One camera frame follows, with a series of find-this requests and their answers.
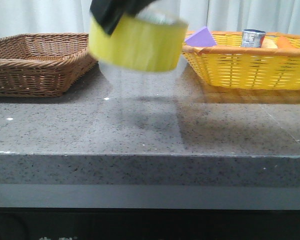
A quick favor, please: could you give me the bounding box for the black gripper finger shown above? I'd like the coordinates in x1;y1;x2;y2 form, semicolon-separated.
89;0;155;35

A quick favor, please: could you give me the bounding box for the yellow tape roll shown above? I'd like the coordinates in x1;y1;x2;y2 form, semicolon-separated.
88;11;188;72

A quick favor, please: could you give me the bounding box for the brown wicker basket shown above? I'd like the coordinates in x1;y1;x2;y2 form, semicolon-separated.
0;33;97;98

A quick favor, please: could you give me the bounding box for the purple foam block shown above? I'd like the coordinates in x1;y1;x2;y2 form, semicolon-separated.
184;26;217;47

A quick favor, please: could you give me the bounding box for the white curtain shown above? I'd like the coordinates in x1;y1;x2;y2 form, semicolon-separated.
0;0;300;38

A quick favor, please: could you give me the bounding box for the yellow woven basket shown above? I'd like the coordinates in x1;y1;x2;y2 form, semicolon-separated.
182;31;300;91

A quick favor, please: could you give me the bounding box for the blue white can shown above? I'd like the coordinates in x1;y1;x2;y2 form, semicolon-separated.
241;29;266;48

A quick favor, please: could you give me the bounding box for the beige bread piece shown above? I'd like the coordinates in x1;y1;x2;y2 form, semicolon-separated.
261;38;278;49

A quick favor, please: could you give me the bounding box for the orange carrot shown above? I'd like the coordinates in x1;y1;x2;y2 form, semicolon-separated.
276;36;296;49

